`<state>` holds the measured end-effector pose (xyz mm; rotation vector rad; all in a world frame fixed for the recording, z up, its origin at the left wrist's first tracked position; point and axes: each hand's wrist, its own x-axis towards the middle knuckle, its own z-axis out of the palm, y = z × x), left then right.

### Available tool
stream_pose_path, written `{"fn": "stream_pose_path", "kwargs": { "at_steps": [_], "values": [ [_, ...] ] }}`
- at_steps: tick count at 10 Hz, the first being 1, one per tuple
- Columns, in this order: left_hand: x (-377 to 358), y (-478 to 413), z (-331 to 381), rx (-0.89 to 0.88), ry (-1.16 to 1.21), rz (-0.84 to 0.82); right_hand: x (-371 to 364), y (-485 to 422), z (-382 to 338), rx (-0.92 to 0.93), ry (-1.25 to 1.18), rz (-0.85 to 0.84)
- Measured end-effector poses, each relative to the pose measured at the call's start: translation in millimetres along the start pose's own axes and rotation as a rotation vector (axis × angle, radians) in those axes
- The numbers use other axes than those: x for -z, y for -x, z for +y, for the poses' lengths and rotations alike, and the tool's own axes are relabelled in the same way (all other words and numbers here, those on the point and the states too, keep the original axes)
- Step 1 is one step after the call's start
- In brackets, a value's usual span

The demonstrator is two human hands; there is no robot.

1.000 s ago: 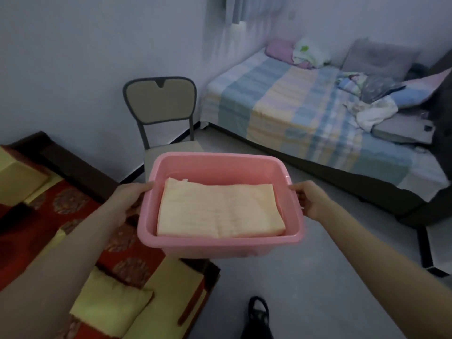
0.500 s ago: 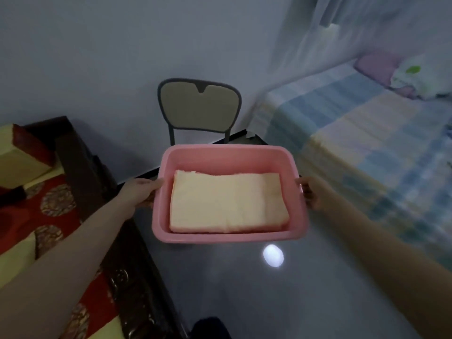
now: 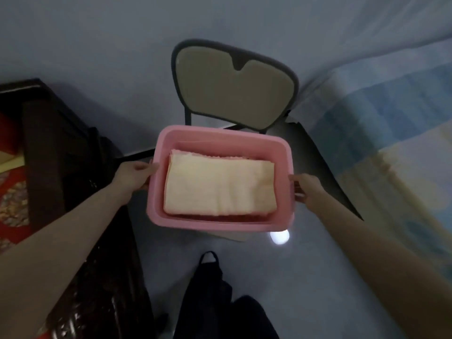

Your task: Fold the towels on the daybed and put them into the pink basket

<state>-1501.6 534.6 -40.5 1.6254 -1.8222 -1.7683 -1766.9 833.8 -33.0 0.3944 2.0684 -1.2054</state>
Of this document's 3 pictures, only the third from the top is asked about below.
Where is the dark carved wooden sofa frame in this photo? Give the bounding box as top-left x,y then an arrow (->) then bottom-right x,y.
0,78 -> 167,339

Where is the cream towel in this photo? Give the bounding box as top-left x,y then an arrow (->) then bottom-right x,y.
163,151 -> 278,217

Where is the red bolster with yellow ends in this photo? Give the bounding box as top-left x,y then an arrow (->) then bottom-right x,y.
0,112 -> 26,174

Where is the grey chair with beige pads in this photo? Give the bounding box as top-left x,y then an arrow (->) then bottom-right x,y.
171,38 -> 300,243

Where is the red patterned seat cushion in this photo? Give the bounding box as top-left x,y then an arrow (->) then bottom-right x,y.
0,167 -> 33,255

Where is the pink plastic basin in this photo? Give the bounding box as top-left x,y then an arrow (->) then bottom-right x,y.
146,124 -> 296,233

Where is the person's right hand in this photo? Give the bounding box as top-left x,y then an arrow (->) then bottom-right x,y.
288,173 -> 328,210

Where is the person's left hand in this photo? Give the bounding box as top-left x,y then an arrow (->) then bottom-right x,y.
111,160 -> 160,206

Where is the person's right forearm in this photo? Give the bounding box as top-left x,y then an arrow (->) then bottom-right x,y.
307,194 -> 452,339

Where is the light pink scalloped towel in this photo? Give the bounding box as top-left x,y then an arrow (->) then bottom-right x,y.
170,148 -> 271,162

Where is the bed with pastel checked sheet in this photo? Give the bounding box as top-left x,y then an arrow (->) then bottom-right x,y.
265,37 -> 452,279

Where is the person's left forearm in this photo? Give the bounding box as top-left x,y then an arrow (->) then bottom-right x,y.
0,188 -> 133,339

